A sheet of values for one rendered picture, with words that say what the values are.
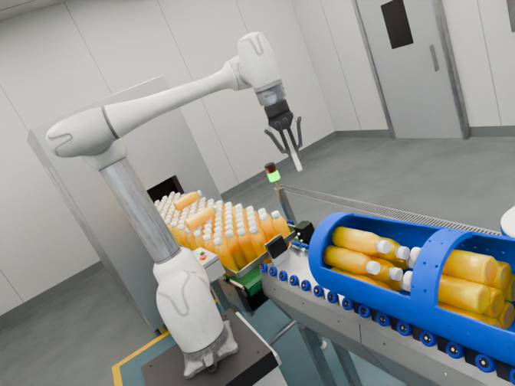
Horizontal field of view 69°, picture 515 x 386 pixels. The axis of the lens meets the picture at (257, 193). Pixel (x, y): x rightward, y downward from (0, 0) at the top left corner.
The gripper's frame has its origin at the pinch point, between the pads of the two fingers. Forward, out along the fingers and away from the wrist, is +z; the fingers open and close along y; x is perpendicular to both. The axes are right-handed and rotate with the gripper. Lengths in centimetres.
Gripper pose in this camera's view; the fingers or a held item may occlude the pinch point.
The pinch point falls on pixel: (296, 160)
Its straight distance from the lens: 125.3
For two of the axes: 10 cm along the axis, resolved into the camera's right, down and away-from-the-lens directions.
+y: 9.2, -3.3, -2.0
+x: 0.8, -3.5, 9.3
